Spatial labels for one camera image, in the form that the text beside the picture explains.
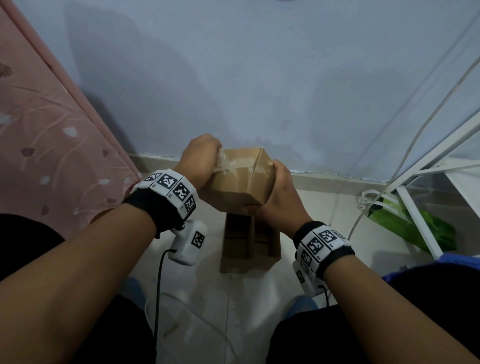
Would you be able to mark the clear packing tape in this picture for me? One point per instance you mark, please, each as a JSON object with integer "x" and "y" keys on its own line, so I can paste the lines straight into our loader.
{"x": 225, "y": 163}

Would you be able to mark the person's right hand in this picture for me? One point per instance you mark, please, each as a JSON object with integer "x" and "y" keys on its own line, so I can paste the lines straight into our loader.
{"x": 285, "y": 206}

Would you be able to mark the right wrist marker band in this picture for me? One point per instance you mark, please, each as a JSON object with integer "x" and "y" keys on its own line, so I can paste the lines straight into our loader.
{"x": 318, "y": 243}

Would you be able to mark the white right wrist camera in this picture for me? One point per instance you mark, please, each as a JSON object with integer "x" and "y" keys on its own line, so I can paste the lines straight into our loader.
{"x": 305, "y": 279}

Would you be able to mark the taped brown cardboard box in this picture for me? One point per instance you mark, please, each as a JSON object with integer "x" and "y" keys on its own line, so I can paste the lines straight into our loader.
{"x": 240, "y": 187}

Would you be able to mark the green plastic bag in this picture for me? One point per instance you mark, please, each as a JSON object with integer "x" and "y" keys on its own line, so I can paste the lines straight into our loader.
{"x": 393, "y": 225}

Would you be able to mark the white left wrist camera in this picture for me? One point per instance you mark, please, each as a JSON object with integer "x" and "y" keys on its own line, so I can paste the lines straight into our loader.
{"x": 187, "y": 243}

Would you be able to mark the person's right forearm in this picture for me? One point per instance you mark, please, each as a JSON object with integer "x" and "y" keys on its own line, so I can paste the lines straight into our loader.
{"x": 393, "y": 318}

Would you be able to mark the white metal rack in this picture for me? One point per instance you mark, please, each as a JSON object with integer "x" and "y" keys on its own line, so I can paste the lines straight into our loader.
{"x": 422, "y": 225}

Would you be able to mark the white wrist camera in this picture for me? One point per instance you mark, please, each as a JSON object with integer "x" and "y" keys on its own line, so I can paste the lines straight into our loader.
{"x": 187, "y": 243}
{"x": 305, "y": 279}

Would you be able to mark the wrist marker band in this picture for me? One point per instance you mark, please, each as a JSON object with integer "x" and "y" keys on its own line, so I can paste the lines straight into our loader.
{"x": 168, "y": 183}
{"x": 318, "y": 243}

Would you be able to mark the person's left hand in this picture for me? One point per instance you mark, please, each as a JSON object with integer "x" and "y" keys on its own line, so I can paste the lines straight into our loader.
{"x": 198, "y": 161}

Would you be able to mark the person's right blue shoe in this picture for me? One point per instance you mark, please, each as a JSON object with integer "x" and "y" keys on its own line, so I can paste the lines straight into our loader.
{"x": 300, "y": 304}

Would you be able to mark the person's left forearm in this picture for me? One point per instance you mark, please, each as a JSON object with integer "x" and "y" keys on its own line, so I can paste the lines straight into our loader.
{"x": 75, "y": 277}

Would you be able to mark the left wrist marker band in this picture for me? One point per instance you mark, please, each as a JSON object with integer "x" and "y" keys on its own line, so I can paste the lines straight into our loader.
{"x": 168, "y": 183}

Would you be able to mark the pink floral bedsheet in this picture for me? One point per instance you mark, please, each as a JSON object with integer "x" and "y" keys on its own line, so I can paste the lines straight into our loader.
{"x": 56, "y": 150}

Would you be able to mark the blue plastic bin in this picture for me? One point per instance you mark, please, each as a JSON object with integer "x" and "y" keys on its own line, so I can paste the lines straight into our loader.
{"x": 457, "y": 260}

